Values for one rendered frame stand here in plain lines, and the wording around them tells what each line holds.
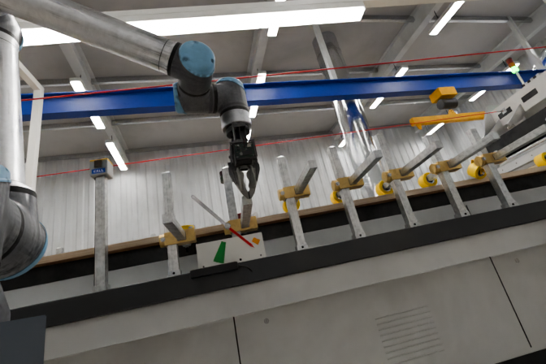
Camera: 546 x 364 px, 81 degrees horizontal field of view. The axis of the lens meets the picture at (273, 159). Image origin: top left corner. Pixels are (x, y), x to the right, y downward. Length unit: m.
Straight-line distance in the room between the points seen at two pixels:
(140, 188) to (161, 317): 7.91
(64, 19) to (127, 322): 0.98
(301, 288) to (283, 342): 0.29
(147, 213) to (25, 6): 8.05
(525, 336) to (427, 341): 0.47
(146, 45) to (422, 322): 1.53
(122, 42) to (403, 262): 1.27
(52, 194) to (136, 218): 2.15
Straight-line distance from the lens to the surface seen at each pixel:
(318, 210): 1.56
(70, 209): 9.37
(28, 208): 0.87
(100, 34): 0.93
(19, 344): 0.59
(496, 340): 1.90
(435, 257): 1.56
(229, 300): 1.31
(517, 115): 3.71
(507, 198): 1.83
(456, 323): 1.80
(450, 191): 1.67
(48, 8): 0.98
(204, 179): 9.06
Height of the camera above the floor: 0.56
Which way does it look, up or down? 23 degrees up
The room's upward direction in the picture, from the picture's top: 13 degrees counter-clockwise
